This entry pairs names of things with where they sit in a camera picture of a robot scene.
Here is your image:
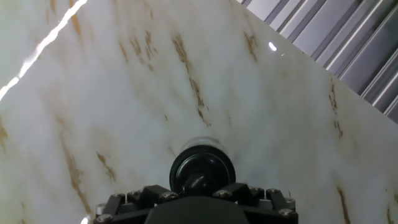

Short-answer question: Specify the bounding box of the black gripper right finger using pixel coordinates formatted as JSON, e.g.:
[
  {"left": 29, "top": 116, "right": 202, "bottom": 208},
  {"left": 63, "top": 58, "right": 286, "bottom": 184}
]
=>
[{"left": 213, "top": 182, "right": 299, "bottom": 224}]

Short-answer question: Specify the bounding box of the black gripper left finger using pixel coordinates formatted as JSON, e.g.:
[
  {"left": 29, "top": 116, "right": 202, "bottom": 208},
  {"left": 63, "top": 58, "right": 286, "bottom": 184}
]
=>
[{"left": 93, "top": 184, "right": 180, "bottom": 224}]

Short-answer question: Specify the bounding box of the marble pattern board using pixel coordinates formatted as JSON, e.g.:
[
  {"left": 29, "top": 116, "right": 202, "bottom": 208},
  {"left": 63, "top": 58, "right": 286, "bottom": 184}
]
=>
[{"left": 0, "top": 0, "right": 398, "bottom": 224}]

